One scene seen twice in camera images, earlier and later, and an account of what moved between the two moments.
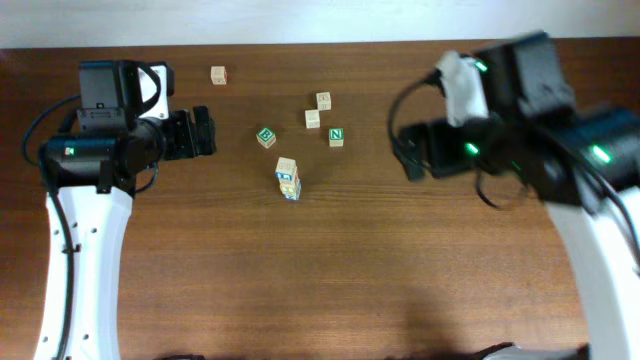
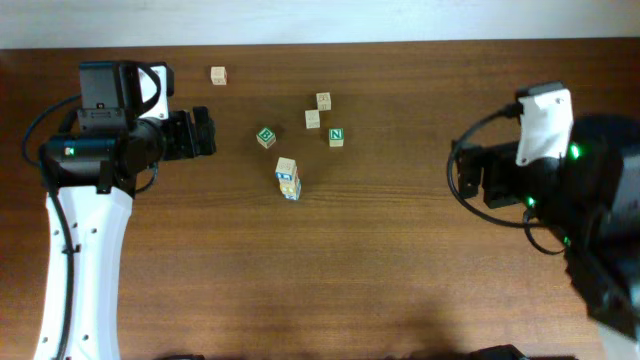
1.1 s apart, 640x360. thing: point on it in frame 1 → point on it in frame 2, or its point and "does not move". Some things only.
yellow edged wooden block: (291, 194) does not move
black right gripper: (432, 159) → (485, 156)
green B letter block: (266, 137) does not move
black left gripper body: (180, 138) does not move
